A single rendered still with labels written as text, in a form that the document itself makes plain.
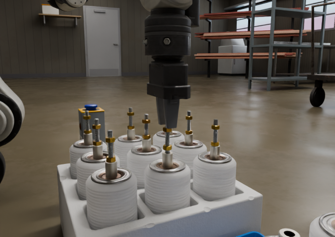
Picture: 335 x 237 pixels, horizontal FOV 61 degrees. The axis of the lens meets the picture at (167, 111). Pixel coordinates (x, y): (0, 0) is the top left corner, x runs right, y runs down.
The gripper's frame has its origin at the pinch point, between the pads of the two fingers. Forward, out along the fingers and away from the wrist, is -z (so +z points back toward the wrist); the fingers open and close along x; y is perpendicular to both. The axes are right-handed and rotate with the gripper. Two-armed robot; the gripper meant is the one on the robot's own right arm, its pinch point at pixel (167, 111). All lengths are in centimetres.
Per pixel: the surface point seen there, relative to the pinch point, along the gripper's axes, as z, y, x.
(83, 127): -10.0, 11.6, 37.0
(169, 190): -14.7, 1.6, -4.5
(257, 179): -37, -54, 32
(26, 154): -37, 32, 105
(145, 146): -10.2, 0.8, 10.8
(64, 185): -18.7, 19.3, 15.6
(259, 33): 83, -502, 539
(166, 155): -8.9, 0.6, -0.9
